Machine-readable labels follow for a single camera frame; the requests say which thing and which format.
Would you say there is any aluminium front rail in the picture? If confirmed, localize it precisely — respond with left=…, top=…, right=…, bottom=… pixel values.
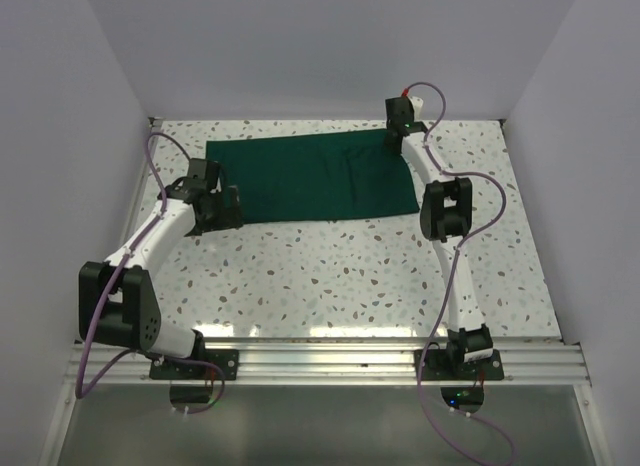
left=62, top=335, right=594, bottom=387

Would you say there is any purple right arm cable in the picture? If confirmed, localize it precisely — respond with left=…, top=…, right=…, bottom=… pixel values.
left=403, top=81, right=516, bottom=466

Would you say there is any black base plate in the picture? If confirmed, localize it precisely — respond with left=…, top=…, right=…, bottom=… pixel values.
left=149, top=349, right=240, bottom=381
left=413, top=348, right=505, bottom=381

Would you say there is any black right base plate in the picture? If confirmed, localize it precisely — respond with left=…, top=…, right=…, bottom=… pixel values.
left=413, top=348, right=505, bottom=381

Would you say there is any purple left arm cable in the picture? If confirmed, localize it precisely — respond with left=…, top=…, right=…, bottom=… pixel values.
left=74, top=132, right=226, bottom=415

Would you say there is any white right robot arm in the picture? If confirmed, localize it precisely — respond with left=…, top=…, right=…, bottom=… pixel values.
left=384, top=95, right=494, bottom=379

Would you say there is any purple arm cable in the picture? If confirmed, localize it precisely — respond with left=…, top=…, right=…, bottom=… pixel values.
left=74, top=132, right=226, bottom=415
left=403, top=81, right=516, bottom=466

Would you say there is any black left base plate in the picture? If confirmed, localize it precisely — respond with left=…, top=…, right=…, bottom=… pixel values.
left=149, top=349, right=240, bottom=381

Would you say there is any green surgical cloth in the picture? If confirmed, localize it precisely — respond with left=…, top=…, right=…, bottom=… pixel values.
left=206, top=129, right=419, bottom=224

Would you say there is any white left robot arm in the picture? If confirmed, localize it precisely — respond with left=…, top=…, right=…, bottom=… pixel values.
left=79, top=159, right=243, bottom=379

